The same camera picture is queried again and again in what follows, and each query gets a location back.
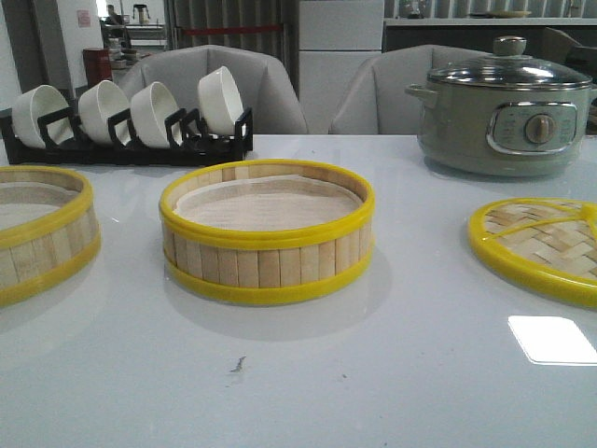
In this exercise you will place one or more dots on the grey chair right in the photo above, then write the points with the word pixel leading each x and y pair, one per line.
pixel 375 101

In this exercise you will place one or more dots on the bamboo steamer tier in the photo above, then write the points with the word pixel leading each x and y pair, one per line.
pixel 42 253
pixel 267 267

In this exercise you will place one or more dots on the white bowl far left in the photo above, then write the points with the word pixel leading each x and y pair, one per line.
pixel 29 107

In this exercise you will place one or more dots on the green electric cooking pot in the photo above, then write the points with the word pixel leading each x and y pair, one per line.
pixel 491 131

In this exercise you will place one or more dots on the white bowl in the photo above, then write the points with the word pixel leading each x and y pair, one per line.
pixel 29 107
pixel 97 105
pixel 220 101
pixel 150 107

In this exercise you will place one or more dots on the red barrier belt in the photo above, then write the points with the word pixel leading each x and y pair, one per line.
pixel 240 30

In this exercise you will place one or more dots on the red bin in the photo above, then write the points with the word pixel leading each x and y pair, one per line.
pixel 97 65

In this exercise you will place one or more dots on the white cloth liner centre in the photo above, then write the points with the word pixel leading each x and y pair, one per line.
pixel 273 203

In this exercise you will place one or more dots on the grey chair left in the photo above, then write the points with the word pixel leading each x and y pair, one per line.
pixel 261 79

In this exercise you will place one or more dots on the white cabinet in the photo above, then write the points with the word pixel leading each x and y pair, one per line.
pixel 334 38

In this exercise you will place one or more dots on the grey chair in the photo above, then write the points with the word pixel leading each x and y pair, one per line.
pixel 375 101
pixel 261 79

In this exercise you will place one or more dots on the dark counter with shelf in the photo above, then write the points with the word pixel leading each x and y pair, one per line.
pixel 479 33

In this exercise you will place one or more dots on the black dish rack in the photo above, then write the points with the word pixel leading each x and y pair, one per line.
pixel 188 141

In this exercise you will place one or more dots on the glass pot lid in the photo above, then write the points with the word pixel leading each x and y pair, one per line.
pixel 509 68

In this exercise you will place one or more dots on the woven bamboo steamer lid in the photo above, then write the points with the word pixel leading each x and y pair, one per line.
pixel 544 244

